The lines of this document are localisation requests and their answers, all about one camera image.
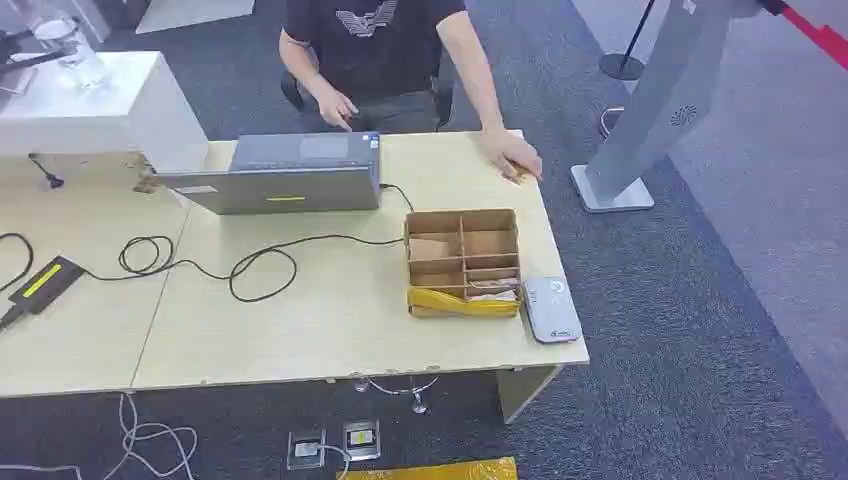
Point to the wooden compartment box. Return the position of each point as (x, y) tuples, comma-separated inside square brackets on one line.
[(462, 255)]

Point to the yellow tape strip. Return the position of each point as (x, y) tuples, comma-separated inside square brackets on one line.
[(457, 305)]

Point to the card in box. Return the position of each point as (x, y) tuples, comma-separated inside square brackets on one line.
[(493, 291)]

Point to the person's left hand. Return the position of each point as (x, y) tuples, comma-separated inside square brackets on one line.
[(511, 154)]

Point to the person's hand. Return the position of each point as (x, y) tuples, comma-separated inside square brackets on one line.
[(511, 154), (335, 107)]

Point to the grey card reader device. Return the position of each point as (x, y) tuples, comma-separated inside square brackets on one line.
[(551, 310)]

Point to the grey laptop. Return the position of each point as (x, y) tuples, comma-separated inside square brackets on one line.
[(291, 173)]

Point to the person's right hand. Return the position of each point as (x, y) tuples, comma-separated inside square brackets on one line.
[(335, 107)]

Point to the person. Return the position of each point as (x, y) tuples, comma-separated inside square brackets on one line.
[(371, 60)]

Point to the floor socket with yellow label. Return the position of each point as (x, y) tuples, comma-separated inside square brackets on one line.
[(361, 439)]

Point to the yellow plastic sheet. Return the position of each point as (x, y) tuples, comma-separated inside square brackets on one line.
[(437, 470)]

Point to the floor socket with white plug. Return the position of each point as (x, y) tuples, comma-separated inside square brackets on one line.
[(306, 449)]

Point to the grey kiosk stand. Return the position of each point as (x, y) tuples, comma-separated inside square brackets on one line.
[(652, 99)]

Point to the white cabinet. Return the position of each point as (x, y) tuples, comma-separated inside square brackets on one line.
[(99, 112)]

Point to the black power adapter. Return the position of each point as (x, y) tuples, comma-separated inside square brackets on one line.
[(45, 285)]

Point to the clear plastic container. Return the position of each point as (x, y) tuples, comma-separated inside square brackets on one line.
[(69, 46)]

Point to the red barrier belt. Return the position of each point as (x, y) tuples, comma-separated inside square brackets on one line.
[(818, 33)]

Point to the black stanchion post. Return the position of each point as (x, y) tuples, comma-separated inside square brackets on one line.
[(626, 56)]

